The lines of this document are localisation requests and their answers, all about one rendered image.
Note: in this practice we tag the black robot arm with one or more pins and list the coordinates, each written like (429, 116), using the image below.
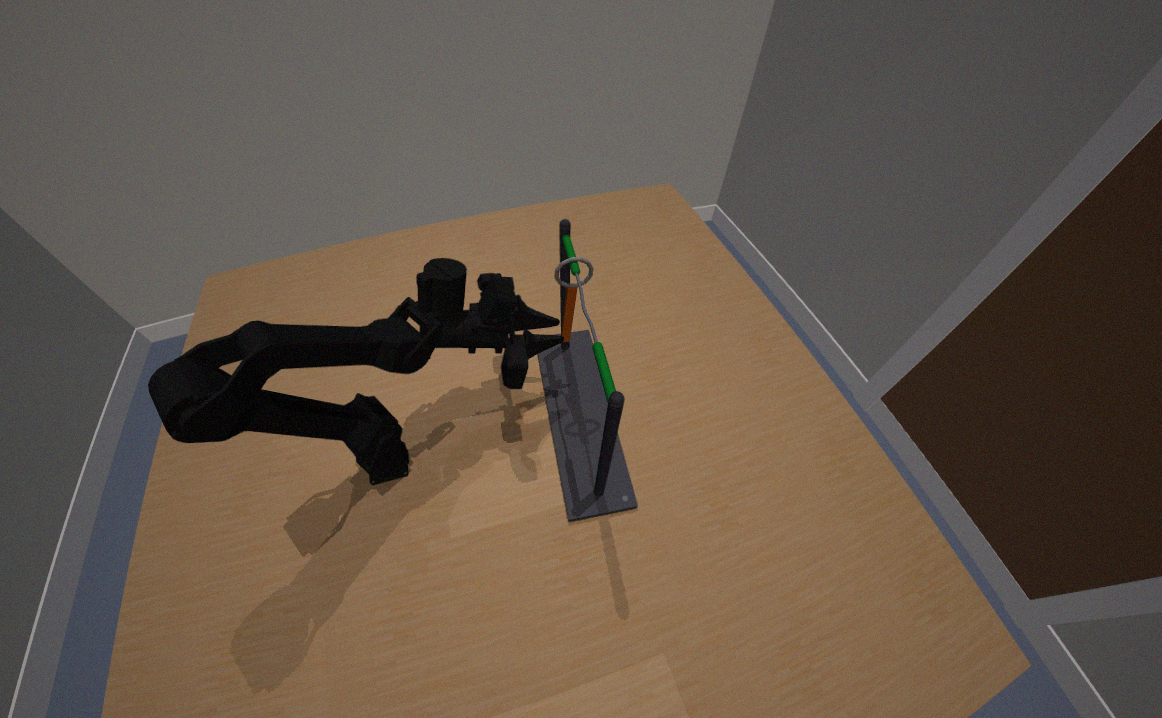
(198, 402)

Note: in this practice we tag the orange handle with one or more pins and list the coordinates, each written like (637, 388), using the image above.
(571, 292)

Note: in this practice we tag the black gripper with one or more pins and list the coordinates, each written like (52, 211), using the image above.
(517, 348)

